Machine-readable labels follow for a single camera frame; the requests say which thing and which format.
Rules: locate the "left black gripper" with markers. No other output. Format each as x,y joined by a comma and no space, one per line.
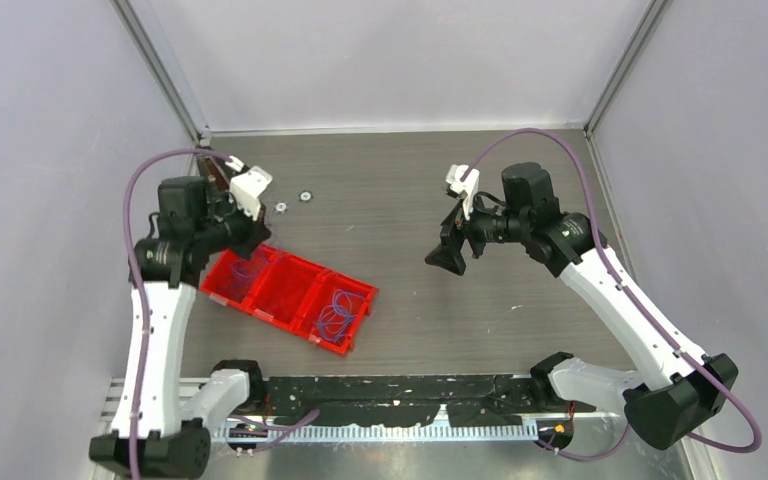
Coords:
257,230

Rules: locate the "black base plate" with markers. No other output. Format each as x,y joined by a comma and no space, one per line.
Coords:
401,401

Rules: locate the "black wedge stand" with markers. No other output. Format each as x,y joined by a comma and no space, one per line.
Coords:
212,167

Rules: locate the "small silver gear right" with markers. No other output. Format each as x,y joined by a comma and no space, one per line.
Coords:
305,196

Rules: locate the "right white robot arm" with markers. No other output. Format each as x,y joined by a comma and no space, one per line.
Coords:
671,390

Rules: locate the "slotted cable duct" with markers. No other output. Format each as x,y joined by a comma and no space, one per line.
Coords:
434,432

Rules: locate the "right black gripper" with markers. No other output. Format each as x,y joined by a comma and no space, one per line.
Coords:
453,234

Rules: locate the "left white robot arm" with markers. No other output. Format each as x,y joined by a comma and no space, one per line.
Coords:
154,434

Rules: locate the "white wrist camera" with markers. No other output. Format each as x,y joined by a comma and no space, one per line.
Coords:
247,185
461,183

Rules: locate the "red three-compartment bin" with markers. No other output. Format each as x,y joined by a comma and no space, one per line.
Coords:
311,301

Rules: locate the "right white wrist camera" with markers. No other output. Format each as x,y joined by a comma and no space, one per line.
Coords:
461,183

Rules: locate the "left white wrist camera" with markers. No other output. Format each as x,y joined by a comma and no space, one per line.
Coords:
247,185

